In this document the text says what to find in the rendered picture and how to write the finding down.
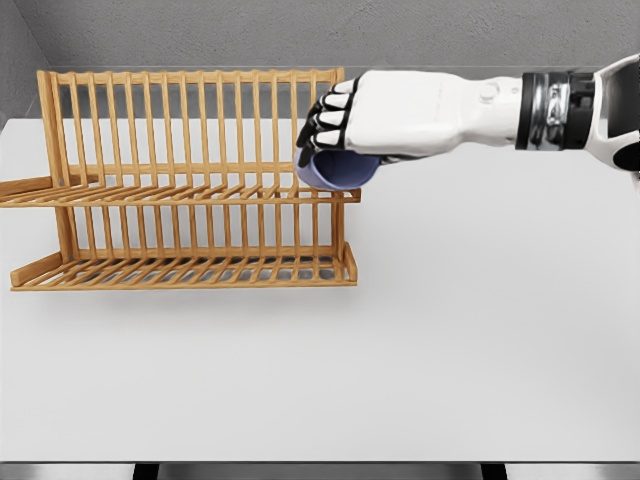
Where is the wooden two-tier dish rack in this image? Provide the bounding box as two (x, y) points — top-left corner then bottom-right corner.
(0, 67), (362, 292)

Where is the blue cup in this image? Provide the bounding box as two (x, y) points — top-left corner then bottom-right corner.
(293, 146), (382, 192)

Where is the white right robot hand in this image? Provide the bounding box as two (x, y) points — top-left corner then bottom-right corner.
(295, 69), (470, 166)

